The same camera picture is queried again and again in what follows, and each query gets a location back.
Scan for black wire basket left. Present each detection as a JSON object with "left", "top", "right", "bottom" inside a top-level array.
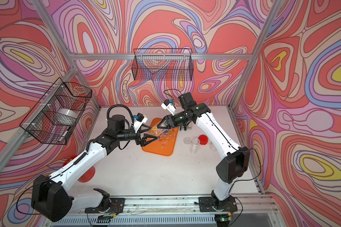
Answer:
[{"left": 20, "top": 78, "right": 92, "bottom": 145}]

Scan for red jar lid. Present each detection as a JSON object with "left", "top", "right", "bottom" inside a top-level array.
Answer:
[{"left": 198, "top": 135, "right": 208, "bottom": 145}]

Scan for patterned lid candy jar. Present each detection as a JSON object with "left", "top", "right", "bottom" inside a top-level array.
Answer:
[{"left": 147, "top": 124, "right": 167, "bottom": 139}]

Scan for black wire basket back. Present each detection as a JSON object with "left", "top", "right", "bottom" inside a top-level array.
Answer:
[{"left": 131, "top": 48, "right": 194, "bottom": 81}]

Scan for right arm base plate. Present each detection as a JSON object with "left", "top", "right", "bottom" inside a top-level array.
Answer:
[{"left": 195, "top": 196, "right": 238, "bottom": 213}]

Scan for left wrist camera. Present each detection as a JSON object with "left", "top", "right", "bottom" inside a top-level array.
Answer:
[{"left": 133, "top": 113, "right": 148, "bottom": 132}]

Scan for white lid candy jar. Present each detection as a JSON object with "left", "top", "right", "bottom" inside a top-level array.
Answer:
[{"left": 189, "top": 138, "right": 200, "bottom": 154}]

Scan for black wire basket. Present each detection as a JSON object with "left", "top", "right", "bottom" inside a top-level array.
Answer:
[
  {"left": 20, "top": 78, "right": 92, "bottom": 145},
  {"left": 131, "top": 48, "right": 194, "bottom": 81}
]

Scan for orange tray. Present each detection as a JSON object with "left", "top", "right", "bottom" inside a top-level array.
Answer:
[{"left": 142, "top": 128, "right": 179, "bottom": 157}]

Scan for lollipop candies on tray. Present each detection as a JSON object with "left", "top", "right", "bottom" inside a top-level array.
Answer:
[{"left": 158, "top": 129, "right": 178, "bottom": 149}]

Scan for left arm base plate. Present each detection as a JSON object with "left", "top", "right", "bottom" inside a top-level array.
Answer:
[{"left": 85, "top": 197, "right": 125, "bottom": 215}]

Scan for red pen cup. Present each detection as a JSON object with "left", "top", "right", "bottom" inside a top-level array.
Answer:
[{"left": 62, "top": 155, "right": 96, "bottom": 183}]

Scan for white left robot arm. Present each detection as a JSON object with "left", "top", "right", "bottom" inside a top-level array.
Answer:
[{"left": 31, "top": 113, "right": 157, "bottom": 222}]

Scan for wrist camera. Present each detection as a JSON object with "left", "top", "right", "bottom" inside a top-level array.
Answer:
[
  {"left": 133, "top": 113, "right": 148, "bottom": 132},
  {"left": 161, "top": 98, "right": 176, "bottom": 115}
]

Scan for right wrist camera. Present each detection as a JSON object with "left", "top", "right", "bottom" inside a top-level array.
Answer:
[{"left": 161, "top": 98, "right": 176, "bottom": 115}]

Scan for aluminium frame corner post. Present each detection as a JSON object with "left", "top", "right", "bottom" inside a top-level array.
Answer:
[{"left": 228, "top": 0, "right": 285, "bottom": 110}]

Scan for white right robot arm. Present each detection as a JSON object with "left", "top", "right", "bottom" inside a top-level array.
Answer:
[{"left": 157, "top": 92, "right": 250, "bottom": 206}]

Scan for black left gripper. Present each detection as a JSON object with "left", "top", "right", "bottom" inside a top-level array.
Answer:
[{"left": 116, "top": 124, "right": 156, "bottom": 148}]

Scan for white bowl in basket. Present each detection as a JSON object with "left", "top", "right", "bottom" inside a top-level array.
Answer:
[{"left": 55, "top": 108, "right": 78, "bottom": 126}]

